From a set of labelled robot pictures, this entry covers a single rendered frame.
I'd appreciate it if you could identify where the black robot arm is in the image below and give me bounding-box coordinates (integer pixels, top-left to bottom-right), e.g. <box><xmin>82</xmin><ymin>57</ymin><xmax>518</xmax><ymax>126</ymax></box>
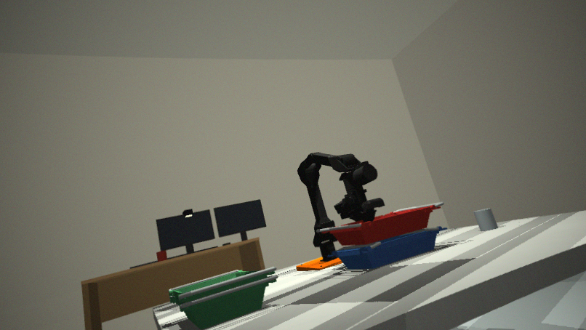
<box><xmin>297</xmin><ymin>152</ymin><xmax>377</xmax><ymax>262</ymax></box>

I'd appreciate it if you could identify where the red plastic tray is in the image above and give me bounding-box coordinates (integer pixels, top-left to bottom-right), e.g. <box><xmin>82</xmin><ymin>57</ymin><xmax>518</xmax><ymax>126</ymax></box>
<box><xmin>316</xmin><ymin>202</ymin><xmax>444</xmax><ymax>246</ymax></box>

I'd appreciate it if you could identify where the grey cylinder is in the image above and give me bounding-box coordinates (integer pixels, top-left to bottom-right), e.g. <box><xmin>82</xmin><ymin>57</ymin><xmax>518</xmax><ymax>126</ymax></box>
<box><xmin>474</xmin><ymin>208</ymin><xmax>498</xmax><ymax>231</ymax></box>

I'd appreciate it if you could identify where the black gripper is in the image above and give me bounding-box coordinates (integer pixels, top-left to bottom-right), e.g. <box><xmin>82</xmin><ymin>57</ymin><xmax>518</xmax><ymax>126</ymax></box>
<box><xmin>340</xmin><ymin>187</ymin><xmax>385</xmax><ymax>222</ymax></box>

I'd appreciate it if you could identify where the blue plastic tray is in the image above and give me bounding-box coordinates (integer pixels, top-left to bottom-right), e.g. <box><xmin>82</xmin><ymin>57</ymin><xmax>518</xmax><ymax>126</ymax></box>
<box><xmin>327</xmin><ymin>226</ymin><xmax>447</xmax><ymax>270</ymax></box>

